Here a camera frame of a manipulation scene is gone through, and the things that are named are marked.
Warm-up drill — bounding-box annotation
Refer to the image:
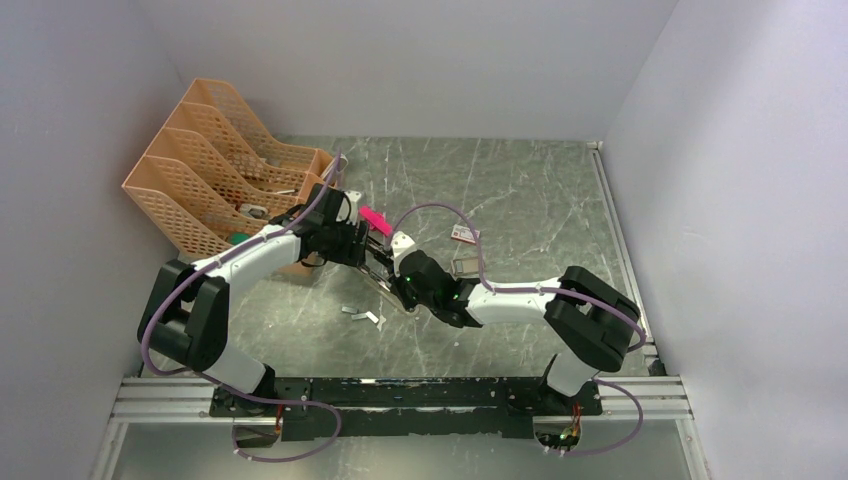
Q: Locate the brown cardboard staple tray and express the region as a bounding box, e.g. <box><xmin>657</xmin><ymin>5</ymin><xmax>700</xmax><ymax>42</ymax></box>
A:
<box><xmin>451</xmin><ymin>256</ymin><xmax>480</xmax><ymax>276</ymax></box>

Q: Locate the black stapler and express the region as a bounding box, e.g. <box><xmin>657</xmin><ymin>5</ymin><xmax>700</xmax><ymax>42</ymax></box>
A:
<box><xmin>359</xmin><ymin>235</ymin><xmax>417</xmax><ymax>314</ymax></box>

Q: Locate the pink plastic staple remover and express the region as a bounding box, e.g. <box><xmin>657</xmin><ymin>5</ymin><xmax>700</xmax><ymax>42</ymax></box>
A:
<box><xmin>358</xmin><ymin>206</ymin><xmax>393</xmax><ymax>236</ymax></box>

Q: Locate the red white staple box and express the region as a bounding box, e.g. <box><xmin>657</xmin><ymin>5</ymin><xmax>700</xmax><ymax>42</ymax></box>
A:
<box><xmin>450</xmin><ymin>224</ymin><xmax>480</xmax><ymax>245</ymax></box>

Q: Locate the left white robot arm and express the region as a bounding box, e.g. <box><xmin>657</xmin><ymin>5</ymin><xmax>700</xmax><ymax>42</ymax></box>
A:
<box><xmin>137</xmin><ymin>186</ymin><xmax>368</xmax><ymax>416</ymax></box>

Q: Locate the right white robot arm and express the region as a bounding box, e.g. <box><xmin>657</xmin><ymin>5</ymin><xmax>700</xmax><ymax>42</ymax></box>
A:
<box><xmin>391</xmin><ymin>250</ymin><xmax>644</xmax><ymax>414</ymax></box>

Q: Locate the silver tape dispenser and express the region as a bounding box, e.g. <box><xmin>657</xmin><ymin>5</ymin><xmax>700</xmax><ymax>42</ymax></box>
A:
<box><xmin>237</xmin><ymin>203</ymin><xmax>270</xmax><ymax>220</ymax></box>

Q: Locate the green round object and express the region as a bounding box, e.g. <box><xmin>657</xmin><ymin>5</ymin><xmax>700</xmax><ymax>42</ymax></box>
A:
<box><xmin>226</xmin><ymin>232</ymin><xmax>251</xmax><ymax>245</ymax></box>

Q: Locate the orange mesh file organizer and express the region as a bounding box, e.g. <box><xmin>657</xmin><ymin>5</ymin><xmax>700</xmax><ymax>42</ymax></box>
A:
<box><xmin>122</xmin><ymin>78</ymin><xmax>333</xmax><ymax>260</ymax></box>

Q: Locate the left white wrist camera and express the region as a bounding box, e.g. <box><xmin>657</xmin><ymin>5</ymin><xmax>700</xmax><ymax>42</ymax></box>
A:
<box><xmin>339</xmin><ymin>190</ymin><xmax>365</xmax><ymax>224</ymax></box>

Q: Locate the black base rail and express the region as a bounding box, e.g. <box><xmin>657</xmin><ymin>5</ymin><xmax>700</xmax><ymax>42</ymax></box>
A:
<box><xmin>208</xmin><ymin>377</ymin><xmax>603</xmax><ymax>445</ymax></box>

